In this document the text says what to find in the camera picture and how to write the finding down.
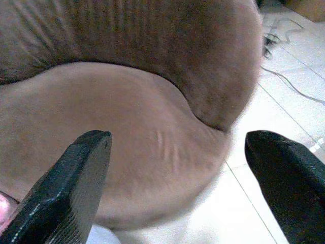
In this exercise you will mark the pink pillow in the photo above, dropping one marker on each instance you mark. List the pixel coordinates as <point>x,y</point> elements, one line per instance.
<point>3,207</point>

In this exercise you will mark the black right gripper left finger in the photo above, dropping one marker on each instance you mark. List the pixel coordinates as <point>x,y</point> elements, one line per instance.
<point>63,188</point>

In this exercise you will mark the brown wooden furniture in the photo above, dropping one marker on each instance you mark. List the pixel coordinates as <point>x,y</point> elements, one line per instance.
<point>308,8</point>

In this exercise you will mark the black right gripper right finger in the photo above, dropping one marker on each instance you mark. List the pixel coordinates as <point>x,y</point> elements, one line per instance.
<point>292,183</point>

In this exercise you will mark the brown fabric sofa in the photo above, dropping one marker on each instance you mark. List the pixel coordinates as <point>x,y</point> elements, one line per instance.
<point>122,106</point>

